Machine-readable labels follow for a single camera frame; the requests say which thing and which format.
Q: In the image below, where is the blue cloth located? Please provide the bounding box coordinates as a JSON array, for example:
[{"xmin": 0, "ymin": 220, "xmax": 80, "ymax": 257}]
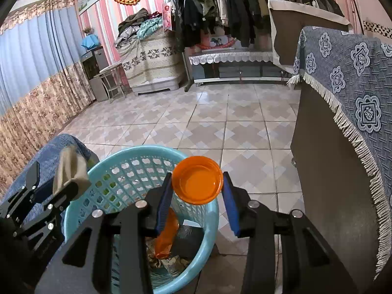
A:
[{"xmin": 81, "ymin": 35, "xmax": 101, "ymax": 50}]

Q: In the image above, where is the metal clothes rack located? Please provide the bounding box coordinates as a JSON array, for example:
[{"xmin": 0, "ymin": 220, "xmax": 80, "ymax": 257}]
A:
[{"xmin": 167, "ymin": 0, "xmax": 337, "ymax": 92}]

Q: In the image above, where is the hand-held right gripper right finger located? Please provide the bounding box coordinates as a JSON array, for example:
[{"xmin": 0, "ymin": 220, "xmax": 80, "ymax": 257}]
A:
[{"xmin": 222, "ymin": 171, "xmax": 359, "ymax": 294}]

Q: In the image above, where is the pink hanging bag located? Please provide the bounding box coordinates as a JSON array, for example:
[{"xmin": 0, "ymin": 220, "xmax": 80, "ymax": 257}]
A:
[{"xmin": 162, "ymin": 1, "xmax": 173, "ymax": 31}]

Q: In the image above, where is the low glass cabinet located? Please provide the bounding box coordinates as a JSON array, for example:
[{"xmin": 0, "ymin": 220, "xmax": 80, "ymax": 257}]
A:
[{"xmin": 191, "ymin": 61, "xmax": 291, "ymax": 86}]

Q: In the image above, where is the blue knitted blanket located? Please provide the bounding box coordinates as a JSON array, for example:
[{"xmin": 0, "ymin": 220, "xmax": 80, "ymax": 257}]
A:
[{"xmin": 4, "ymin": 133, "xmax": 100, "ymax": 245}]

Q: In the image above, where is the light blue plastic basket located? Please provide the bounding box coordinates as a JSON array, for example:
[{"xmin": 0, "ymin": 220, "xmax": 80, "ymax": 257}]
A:
[{"xmin": 63, "ymin": 145, "xmax": 219, "ymax": 294}]

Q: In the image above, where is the black ribbed paper cup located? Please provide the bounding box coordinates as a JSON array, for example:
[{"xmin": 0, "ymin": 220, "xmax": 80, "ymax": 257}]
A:
[{"xmin": 171, "ymin": 225, "xmax": 204, "ymax": 258}]

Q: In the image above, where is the pile of folded clothes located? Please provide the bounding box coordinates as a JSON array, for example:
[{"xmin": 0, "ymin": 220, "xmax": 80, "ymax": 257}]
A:
[{"xmin": 116, "ymin": 8, "xmax": 164, "ymax": 48}]

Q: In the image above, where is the row of hanging clothes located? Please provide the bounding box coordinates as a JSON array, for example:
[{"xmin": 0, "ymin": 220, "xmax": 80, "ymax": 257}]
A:
[{"xmin": 170, "ymin": 0, "xmax": 345, "ymax": 52}]

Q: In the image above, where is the orange snack packet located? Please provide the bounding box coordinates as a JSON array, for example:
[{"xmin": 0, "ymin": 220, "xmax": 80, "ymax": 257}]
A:
[{"xmin": 154, "ymin": 208, "xmax": 180, "ymax": 259}]

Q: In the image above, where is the beige cloth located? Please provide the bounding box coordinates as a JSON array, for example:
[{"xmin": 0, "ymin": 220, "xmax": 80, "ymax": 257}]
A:
[{"xmin": 53, "ymin": 145, "xmax": 89, "ymax": 195}]

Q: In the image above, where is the brown sofa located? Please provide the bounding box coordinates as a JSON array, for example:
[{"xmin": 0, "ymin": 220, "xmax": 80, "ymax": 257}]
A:
[{"xmin": 290, "ymin": 80, "xmax": 380, "ymax": 294}]

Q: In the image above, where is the small metal table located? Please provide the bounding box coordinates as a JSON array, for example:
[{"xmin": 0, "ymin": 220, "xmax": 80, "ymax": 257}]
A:
[{"xmin": 93, "ymin": 62, "xmax": 127, "ymax": 103}]

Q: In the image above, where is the red printed cushion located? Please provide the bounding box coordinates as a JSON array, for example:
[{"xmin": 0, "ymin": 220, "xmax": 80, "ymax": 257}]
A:
[{"xmin": 199, "ymin": 35, "xmax": 238, "ymax": 49}]

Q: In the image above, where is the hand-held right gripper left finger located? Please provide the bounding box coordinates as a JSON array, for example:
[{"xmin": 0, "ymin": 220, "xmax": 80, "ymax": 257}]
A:
[{"xmin": 35, "ymin": 172, "xmax": 174, "ymax": 294}]

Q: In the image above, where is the small orange bowl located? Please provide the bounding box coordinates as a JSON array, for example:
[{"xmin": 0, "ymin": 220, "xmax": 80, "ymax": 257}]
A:
[{"xmin": 171, "ymin": 156, "xmax": 224, "ymax": 205}]

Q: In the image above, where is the black coat stand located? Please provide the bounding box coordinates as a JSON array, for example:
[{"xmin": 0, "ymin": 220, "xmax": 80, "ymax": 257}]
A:
[{"xmin": 335, "ymin": 0, "xmax": 365, "ymax": 34}]

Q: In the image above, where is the camouflage bag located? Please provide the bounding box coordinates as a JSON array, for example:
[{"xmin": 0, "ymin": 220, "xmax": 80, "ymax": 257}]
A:
[{"xmin": 147, "ymin": 245, "xmax": 190, "ymax": 270}]

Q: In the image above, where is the blue patterned fringed cover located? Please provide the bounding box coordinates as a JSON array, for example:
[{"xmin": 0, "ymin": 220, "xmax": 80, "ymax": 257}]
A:
[{"xmin": 288, "ymin": 26, "xmax": 392, "ymax": 279}]

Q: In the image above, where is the white lace cloth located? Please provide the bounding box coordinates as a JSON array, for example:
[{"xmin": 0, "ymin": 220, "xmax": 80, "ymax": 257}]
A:
[{"xmin": 188, "ymin": 51, "xmax": 274, "ymax": 66}]

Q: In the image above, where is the storage box with patterned cover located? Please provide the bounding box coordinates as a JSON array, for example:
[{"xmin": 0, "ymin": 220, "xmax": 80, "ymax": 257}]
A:
[{"xmin": 116, "ymin": 29, "xmax": 181, "ymax": 96}]

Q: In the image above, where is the blue and floral curtain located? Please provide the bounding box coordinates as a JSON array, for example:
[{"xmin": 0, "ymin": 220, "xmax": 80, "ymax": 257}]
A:
[{"xmin": 0, "ymin": 0, "xmax": 97, "ymax": 190}]

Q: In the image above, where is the brown armchair with white cover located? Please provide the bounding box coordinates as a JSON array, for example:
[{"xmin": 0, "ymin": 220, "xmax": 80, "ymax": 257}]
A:
[{"xmin": 268, "ymin": 0, "xmax": 354, "ymax": 74}]

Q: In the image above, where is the grey water dispenser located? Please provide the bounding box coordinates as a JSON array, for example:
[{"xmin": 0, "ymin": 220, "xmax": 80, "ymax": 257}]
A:
[{"xmin": 81, "ymin": 46, "xmax": 111, "ymax": 102}]

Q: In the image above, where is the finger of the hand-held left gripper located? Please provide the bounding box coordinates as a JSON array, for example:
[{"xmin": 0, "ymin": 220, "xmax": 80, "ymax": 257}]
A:
[
  {"xmin": 15, "ymin": 180, "xmax": 91, "ymax": 237},
  {"xmin": 0, "ymin": 161, "xmax": 41, "ymax": 219}
]

